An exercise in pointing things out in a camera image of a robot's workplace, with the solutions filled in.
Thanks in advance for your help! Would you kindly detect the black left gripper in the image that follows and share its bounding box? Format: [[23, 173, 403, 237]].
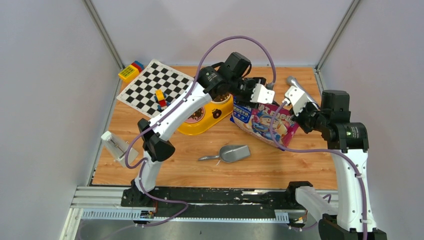
[[226, 75, 266, 109]]

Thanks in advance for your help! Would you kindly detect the colourful pet food bag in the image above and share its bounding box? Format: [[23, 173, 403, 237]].
[[230, 100, 299, 147]]

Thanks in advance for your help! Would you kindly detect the silver metal hook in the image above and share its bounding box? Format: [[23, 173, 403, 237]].
[[198, 145, 251, 163]]

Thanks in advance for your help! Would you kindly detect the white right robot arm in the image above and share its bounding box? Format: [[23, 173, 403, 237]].
[[284, 86, 387, 240]]

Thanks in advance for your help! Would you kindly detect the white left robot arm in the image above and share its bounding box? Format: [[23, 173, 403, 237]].
[[133, 52, 275, 207]]

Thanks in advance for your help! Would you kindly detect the brown pet food kibble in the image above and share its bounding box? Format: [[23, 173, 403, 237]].
[[185, 93, 232, 124]]

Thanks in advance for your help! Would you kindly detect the cream cat-shaped bowl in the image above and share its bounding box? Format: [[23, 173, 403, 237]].
[[212, 93, 231, 104]]

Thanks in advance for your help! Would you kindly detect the yellow double bowl tray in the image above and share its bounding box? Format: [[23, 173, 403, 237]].
[[177, 94, 233, 136]]

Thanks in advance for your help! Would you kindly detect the silver microphone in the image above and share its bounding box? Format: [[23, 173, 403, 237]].
[[286, 76, 319, 107]]

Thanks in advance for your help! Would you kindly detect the pink cat-shaped bowl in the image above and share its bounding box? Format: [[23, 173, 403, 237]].
[[185, 107, 205, 124]]

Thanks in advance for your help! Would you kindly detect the small yellow blue toy block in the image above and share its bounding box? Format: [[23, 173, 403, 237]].
[[154, 89, 170, 112]]

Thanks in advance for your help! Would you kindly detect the black white checkerboard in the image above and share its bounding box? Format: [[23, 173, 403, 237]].
[[116, 59, 194, 118]]

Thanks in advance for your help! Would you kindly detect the yellow red blue toy block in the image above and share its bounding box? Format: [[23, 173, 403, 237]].
[[118, 61, 145, 83]]

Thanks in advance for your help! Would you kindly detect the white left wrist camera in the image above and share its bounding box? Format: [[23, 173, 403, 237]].
[[250, 83, 275, 104]]

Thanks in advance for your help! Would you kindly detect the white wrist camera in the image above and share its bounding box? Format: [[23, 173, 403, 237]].
[[284, 86, 312, 116], [250, 83, 275, 104]]

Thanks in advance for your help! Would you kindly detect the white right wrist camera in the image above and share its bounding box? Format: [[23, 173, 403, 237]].
[[284, 86, 312, 116]]

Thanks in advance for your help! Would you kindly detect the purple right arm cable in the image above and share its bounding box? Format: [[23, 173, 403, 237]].
[[268, 99, 369, 240]]

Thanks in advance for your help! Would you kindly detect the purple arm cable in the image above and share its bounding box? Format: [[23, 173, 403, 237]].
[[124, 35, 278, 227], [268, 99, 369, 240]]

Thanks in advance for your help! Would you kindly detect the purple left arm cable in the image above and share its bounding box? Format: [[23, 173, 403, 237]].
[[124, 35, 278, 227]]

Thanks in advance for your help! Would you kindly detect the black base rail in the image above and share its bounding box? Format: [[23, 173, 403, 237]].
[[120, 186, 307, 220]]

